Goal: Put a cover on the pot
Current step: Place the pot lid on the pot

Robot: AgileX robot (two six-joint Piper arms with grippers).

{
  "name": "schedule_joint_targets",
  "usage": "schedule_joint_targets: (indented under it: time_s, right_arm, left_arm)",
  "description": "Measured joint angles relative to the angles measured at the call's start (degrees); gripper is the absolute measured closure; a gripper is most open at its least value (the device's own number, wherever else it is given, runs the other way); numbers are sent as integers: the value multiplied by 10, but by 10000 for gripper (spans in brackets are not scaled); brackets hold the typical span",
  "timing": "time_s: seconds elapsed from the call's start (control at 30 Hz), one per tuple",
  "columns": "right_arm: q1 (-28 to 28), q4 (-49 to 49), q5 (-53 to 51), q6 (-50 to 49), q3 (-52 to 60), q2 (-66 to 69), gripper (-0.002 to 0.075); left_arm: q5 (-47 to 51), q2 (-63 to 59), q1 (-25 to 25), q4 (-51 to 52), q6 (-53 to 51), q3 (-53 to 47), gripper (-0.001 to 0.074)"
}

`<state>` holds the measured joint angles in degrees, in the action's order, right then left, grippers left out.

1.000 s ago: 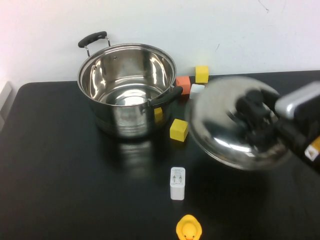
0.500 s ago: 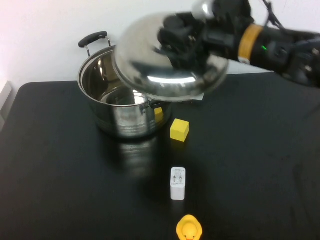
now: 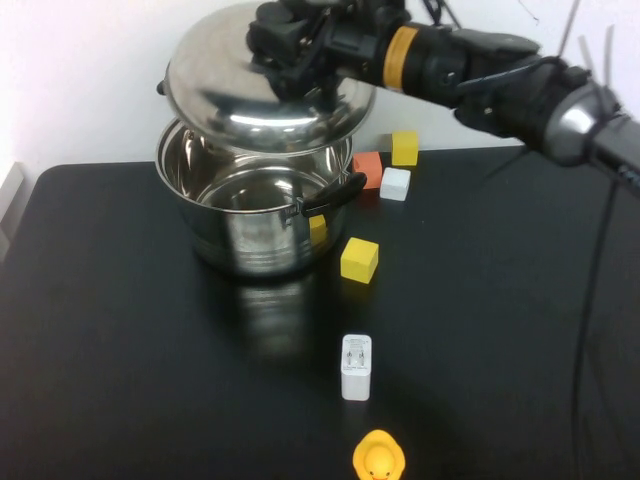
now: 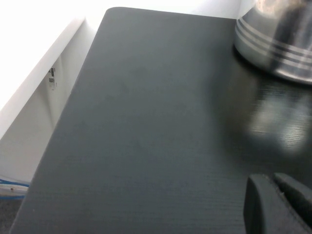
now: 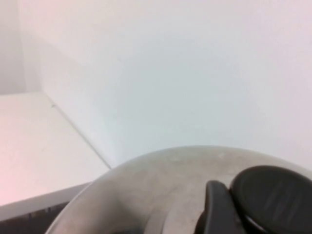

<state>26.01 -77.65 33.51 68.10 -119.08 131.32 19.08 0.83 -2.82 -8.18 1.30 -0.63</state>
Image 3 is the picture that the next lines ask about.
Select stainless steel lid black knob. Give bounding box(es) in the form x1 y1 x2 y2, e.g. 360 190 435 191
164 0 377 157

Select white foam cube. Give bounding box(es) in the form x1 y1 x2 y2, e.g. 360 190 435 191
380 167 412 203

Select yellow foam cube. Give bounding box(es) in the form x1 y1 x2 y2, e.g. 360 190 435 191
340 236 380 285
391 130 419 168

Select stainless steel pot black handles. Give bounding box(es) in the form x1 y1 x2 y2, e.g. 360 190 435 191
154 79 369 279

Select white plug charger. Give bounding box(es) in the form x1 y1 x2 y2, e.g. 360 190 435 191
341 333 373 402

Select orange foam cube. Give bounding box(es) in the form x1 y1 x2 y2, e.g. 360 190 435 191
352 151 384 191

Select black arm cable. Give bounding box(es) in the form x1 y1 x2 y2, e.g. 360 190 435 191
569 164 640 480

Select yellow rubber duck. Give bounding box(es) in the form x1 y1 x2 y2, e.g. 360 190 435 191
352 428 406 480

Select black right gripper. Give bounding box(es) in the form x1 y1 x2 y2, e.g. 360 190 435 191
247 0 401 109

